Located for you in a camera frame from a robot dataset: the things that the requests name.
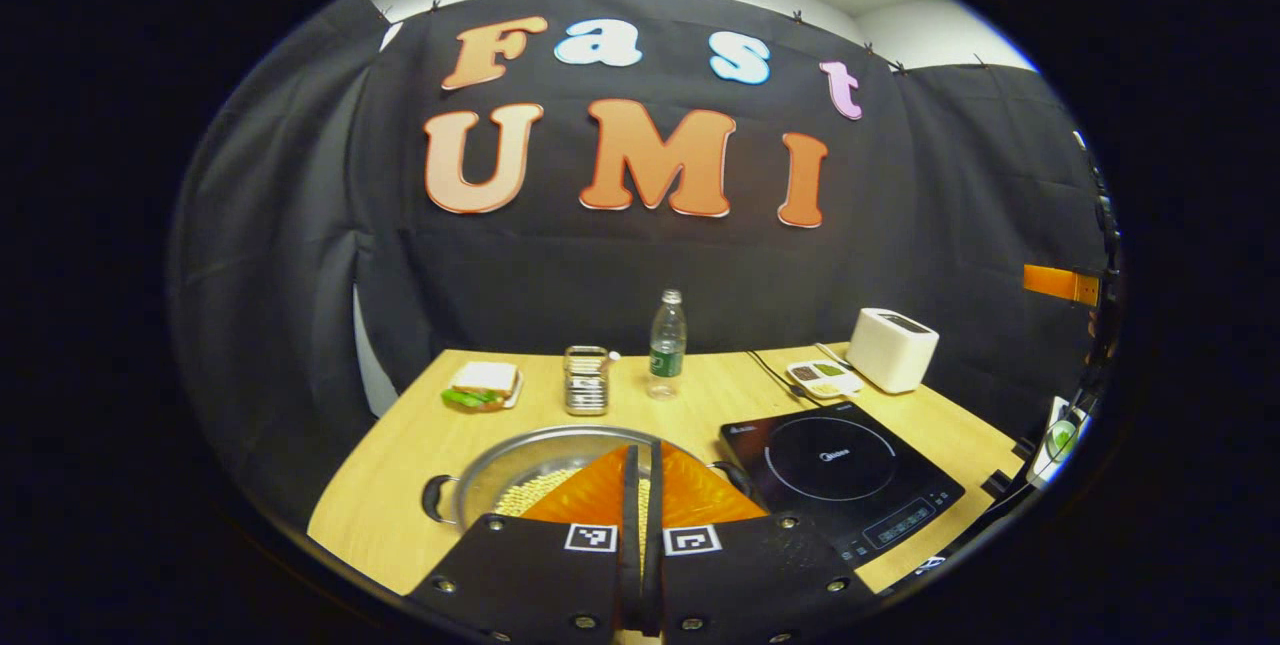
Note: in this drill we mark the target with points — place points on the metal spoon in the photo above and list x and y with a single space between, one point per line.
832 356

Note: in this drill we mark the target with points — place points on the black induction cooktop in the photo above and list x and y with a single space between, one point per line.
830 465

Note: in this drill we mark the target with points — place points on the white green printed card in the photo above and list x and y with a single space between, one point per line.
1060 440

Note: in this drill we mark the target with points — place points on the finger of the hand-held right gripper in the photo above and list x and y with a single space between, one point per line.
1060 283

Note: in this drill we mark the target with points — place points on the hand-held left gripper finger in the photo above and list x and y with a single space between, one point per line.
630 535
654 535

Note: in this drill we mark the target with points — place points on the white divided dish with beans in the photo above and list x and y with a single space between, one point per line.
822 380

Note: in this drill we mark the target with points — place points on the pile of yellow soybeans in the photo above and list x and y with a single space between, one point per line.
530 495

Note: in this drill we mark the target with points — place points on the clear plastic water bottle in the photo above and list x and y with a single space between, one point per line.
667 355

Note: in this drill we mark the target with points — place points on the sandwich with lettuce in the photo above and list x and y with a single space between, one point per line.
485 380

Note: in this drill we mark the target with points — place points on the white toaster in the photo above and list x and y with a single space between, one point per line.
890 355

